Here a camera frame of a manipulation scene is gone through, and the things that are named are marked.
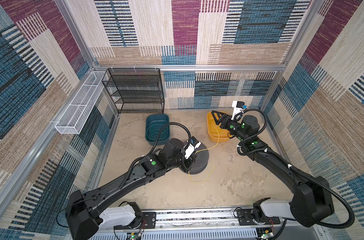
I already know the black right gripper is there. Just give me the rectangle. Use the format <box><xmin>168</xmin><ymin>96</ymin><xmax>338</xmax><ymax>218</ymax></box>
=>
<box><xmin>211</xmin><ymin>110</ymin><xmax>247</xmax><ymax>142</ymax></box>

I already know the grey perforated cable spool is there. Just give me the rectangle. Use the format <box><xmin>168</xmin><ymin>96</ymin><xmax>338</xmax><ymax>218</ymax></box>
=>
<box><xmin>169</xmin><ymin>138</ymin><xmax>209</xmax><ymax>175</ymax></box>

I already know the yellow plastic bin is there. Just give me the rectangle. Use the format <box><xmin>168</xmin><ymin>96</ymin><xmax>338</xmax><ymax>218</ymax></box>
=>
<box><xmin>207</xmin><ymin>112</ymin><xmax>230</xmax><ymax>143</ymax></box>

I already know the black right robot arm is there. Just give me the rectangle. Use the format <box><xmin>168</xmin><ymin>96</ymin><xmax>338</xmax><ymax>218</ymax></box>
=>
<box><xmin>211</xmin><ymin>109</ymin><xmax>355</xmax><ymax>229</ymax></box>

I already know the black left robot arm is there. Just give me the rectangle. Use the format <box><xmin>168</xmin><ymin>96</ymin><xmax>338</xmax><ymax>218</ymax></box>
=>
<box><xmin>63</xmin><ymin>122</ymin><xmax>201</xmax><ymax>240</ymax></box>

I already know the teal plastic bin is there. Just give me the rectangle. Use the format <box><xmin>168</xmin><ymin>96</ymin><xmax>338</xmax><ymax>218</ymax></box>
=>
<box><xmin>145</xmin><ymin>114</ymin><xmax>171</xmax><ymax>146</ymax></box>

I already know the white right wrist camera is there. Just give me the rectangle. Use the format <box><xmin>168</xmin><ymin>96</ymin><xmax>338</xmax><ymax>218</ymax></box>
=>
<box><xmin>232</xmin><ymin>101</ymin><xmax>248</xmax><ymax>122</ymax></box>

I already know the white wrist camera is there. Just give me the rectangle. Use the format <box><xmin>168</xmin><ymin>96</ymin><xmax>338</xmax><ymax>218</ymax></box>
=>
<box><xmin>185</xmin><ymin>137</ymin><xmax>201</xmax><ymax>159</ymax></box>
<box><xmin>232</xmin><ymin>101</ymin><xmax>248</xmax><ymax>122</ymax></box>

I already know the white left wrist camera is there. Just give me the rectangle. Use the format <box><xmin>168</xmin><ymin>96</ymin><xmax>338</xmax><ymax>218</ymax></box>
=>
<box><xmin>185</xmin><ymin>137</ymin><xmax>201</xmax><ymax>159</ymax></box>

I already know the green cable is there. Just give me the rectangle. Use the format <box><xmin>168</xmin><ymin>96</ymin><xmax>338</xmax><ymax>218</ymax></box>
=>
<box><xmin>147</xmin><ymin>119</ymin><xmax>170</xmax><ymax>142</ymax></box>

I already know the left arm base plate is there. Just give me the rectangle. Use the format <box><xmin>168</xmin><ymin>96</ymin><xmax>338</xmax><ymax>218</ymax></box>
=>
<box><xmin>113</xmin><ymin>212</ymin><xmax>157</xmax><ymax>230</ymax></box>

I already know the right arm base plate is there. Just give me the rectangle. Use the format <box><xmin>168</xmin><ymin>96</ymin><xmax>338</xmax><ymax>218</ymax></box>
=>
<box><xmin>233</xmin><ymin>208</ymin><xmax>281</xmax><ymax>226</ymax></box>

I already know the black wire mesh shelf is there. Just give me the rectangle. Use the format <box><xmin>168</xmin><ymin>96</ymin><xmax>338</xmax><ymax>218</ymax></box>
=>
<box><xmin>102</xmin><ymin>68</ymin><xmax>165</xmax><ymax>114</ymax></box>

